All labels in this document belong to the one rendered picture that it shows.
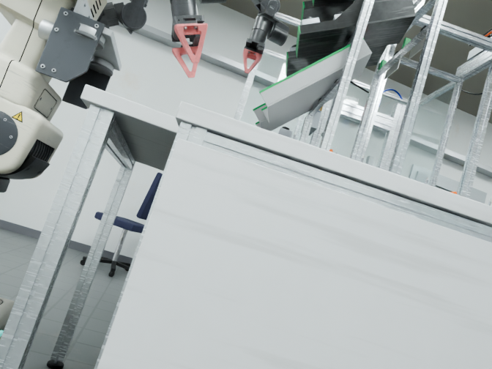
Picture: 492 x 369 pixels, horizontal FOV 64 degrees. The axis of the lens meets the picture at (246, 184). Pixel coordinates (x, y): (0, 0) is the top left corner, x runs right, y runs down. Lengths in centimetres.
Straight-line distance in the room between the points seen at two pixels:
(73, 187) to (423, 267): 64
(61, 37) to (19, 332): 62
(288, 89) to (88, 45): 47
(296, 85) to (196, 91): 365
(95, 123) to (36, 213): 375
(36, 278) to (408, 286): 66
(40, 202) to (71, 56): 358
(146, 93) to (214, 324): 402
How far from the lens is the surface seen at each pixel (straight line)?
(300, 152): 66
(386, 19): 108
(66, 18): 105
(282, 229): 65
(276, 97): 96
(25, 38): 112
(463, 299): 77
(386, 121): 277
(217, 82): 465
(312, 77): 99
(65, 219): 81
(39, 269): 83
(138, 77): 460
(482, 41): 260
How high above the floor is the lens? 69
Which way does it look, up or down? 7 degrees up
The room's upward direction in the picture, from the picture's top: 18 degrees clockwise
